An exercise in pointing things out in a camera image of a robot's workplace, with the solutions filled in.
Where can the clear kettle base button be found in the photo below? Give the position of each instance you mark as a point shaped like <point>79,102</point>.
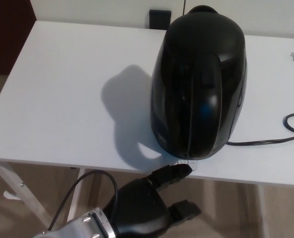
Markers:
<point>193,164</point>

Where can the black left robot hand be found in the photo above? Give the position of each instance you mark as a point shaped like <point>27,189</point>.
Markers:
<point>139,210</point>

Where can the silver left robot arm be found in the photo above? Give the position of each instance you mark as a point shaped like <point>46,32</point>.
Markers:
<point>87,223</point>

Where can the dark brown cabinet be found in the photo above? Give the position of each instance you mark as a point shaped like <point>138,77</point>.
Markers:
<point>10,34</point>

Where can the white hook on table leg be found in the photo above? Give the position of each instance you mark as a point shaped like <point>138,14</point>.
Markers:
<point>10,195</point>

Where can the black electric kettle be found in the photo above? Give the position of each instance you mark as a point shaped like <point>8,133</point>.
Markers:
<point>199,74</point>

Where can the white metal table leg frame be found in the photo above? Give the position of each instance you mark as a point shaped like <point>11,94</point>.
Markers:
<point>263,210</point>
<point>20,192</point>

